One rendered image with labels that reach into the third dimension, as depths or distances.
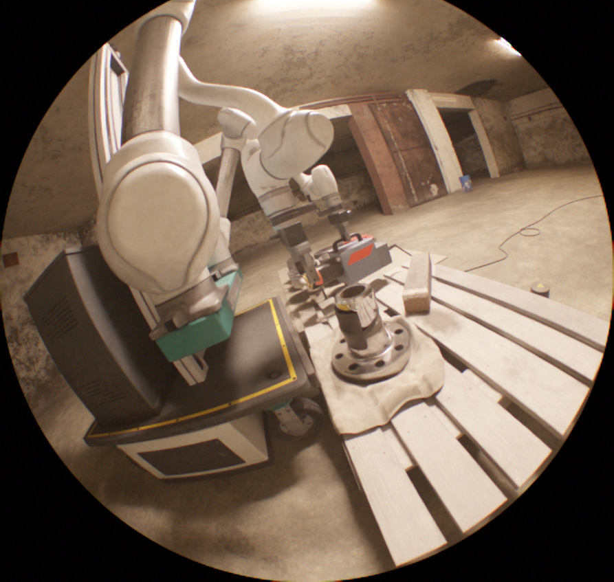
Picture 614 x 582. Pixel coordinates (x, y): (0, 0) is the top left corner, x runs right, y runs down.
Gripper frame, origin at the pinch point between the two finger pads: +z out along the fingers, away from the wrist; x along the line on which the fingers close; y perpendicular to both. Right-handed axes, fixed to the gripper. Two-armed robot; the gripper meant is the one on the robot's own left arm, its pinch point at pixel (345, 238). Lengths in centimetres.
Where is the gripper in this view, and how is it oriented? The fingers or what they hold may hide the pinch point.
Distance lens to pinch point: 110.3
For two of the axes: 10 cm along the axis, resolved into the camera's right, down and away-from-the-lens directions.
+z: 3.7, 8.9, 2.5
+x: -3.2, -1.4, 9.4
